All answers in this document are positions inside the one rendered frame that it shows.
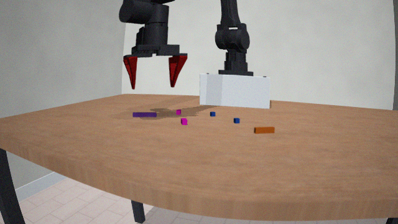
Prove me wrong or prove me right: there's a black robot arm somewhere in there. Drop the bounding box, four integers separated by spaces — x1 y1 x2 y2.
119 0 254 77

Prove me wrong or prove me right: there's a purple rod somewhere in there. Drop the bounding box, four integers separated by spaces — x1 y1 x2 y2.
132 112 157 117

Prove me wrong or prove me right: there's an orange rod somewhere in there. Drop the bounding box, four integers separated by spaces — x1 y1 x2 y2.
254 127 275 134

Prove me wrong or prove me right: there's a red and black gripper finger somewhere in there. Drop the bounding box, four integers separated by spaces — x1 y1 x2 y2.
169 55 187 87
123 57 137 90

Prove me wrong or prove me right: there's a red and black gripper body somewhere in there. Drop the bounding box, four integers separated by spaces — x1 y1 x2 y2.
123 23 187 58

